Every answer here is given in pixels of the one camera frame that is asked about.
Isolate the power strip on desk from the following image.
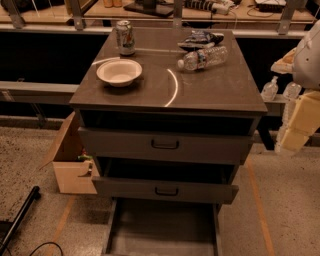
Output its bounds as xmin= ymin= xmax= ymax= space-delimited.
xmin=184 ymin=0 xmax=234 ymax=15

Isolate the grey drawer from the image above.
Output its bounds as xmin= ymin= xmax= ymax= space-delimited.
xmin=101 ymin=199 xmax=223 ymax=256
xmin=92 ymin=176 xmax=239 ymax=204
xmin=78 ymin=127 xmax=252 ymax=165

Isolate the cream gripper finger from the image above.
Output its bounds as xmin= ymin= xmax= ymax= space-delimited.
xmin=275 ymin=90 xmax=320 ymax=154

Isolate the grey top drawer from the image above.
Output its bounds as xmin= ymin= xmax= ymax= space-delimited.
xmin=78 ymin=127 xmax=252 ymax=165

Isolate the black monitor base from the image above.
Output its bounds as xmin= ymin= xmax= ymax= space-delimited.
xmin=124 ymin=0 xmax=174 ymax=18

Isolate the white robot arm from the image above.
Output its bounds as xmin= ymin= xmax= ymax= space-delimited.
xmin=271 ymin=20 xmax=320 ymax=156

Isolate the black pole on floor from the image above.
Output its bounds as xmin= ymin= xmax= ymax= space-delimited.
xmin=0 ymin=186 xmax=41 ymax=256

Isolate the left sanitizer bottle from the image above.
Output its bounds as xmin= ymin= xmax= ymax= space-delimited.
xmin=261 ymin=76 xmax=278 ymax=102

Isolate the right sanitizer bottle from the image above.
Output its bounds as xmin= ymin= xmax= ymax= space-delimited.
xmin=283 ymin=82 xmax=302 ymax=100

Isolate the cardboard box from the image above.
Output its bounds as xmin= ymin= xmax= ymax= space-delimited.
xmin=40 ymin=112 xmax=98 ymax=195

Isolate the grey middle drawer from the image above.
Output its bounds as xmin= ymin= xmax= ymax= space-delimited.
xmin=92 ymin=176 xmax=239 ymax=204

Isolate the sanitizer bottle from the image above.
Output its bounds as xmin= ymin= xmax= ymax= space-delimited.
xmin=261 ymin=76 xmax=278 ymax=102
xmin=283 ymin=82 xmax=302 ymax=100

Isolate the wooden background desk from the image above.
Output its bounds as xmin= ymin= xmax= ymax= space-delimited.
xmin=0 ymin=0 xmax=318 ymax=25

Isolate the grey drawer cabinet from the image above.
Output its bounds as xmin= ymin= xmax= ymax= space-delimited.
xmin=69 ymin=26 xmax=269 ymax=205

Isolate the white paper bowl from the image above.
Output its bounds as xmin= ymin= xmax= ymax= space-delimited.
xmin=96 ymin=59 xmax=142 ymax=87

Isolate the dark chip bag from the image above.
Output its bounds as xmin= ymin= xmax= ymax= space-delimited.
xmin=178 ymin=30 xmax=224 ymax=52

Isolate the black floor cable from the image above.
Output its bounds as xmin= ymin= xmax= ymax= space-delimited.
xmin=28 ymin=241 xmax=64 ymax=256

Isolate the clear plastic water bottle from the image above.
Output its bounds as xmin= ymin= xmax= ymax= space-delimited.
xmin=177 ymin=46 xmax=228 ymax=71

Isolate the grey bottom drawer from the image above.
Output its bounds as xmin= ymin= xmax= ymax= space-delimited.
xmin=101 ymin=199 xmax=223 ymax=256

